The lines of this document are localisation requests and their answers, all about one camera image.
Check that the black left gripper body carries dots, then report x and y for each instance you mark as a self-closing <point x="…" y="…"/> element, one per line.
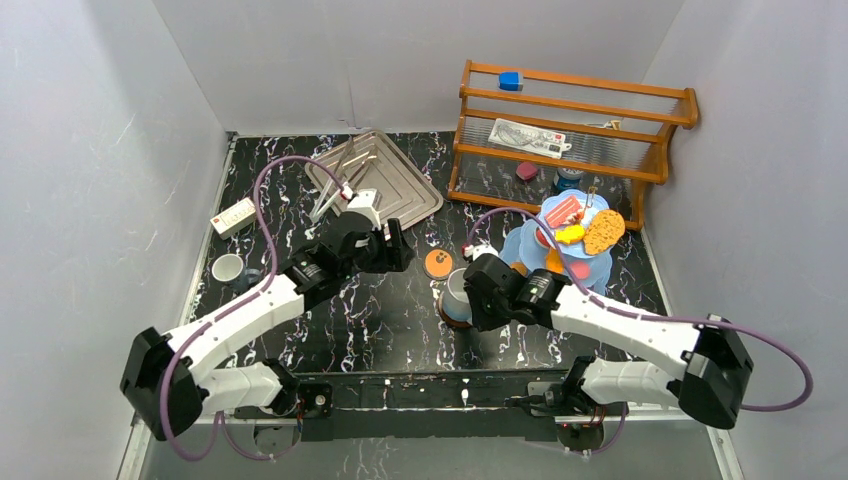
<point x="398" y="240"/>

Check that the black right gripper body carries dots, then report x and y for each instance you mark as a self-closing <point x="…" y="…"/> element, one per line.
<point x="489" y="314"/>

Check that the small orange round cookie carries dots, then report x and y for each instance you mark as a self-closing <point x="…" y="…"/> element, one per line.
<point x="520" y="268"/>

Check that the orange black round coaster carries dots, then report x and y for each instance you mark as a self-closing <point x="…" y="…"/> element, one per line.
<point x="438" y="264"/>

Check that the white ceramic mug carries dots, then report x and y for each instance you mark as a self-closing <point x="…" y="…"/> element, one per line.
<point x="454" y="301"/>

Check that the steel food tongs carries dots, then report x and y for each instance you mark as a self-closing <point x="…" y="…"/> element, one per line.
<point x="349" y="167"/>

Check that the orange oval pastry piece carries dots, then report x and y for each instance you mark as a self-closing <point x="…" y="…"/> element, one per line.
<point x="553" y="262"/>

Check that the red sprinkled donut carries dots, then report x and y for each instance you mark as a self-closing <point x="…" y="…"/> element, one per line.
<point x="541" y="238"/>

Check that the pink round macaron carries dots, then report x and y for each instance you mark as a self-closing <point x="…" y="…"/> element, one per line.
<point x="580" y="269"/>

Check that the orange yellow pastry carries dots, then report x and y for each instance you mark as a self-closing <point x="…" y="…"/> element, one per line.
<point x="571" y="234"/>

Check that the pink layered cake slice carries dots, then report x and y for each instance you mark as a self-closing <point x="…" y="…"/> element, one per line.
<point x="563" y="212"/>

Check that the brown chocolate chip cookie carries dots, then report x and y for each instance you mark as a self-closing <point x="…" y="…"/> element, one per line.
<point x="604" y="231"/>

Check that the small grey white cup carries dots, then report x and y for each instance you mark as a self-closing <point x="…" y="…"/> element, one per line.
<point x="230" y="270"/>

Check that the brown wooden round coaster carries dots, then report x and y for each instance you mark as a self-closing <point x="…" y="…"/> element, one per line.
<point x="454" y="323"/>

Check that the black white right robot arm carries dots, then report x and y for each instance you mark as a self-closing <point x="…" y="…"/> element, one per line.
<point x="702" y="369"/>

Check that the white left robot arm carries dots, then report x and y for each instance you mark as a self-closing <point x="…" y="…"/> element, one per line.
<point x="172" y="379"/>

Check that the blue three-tier cake stand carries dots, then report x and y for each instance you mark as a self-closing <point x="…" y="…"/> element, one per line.
<point x="520" y="246"/>

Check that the steel serving tray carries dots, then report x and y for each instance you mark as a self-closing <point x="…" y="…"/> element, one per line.
<point x="405" y="192"/>

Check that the small white cardboard box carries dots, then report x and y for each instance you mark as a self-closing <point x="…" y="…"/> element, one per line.
<point x="234" y="219"/>

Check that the maroon heart-shaped object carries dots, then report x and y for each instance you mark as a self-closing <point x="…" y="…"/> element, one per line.
<point x="526" y="171"/>

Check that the blue lidded jar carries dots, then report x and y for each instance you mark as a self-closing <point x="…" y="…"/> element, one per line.
<point x="567" y="179"/>

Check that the wooden two-tier shelf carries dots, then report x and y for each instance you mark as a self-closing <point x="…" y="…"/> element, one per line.
<point x="620" y="131"/>

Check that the packaged ruler protractor set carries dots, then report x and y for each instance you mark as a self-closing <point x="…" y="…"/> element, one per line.
<point x="529" y="139"/>

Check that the blue block on shelf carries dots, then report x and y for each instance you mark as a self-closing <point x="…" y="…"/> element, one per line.
<point x="511" y="81"/>

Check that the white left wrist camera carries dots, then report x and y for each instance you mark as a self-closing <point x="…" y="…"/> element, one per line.
<point x="364" y="203"/>

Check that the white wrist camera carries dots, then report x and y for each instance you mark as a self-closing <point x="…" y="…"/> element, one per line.
<point x="364" y="203"/>
<point x="472" y="252"/>

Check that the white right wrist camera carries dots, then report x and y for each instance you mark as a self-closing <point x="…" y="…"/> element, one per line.
<point x="472" y="252"/>

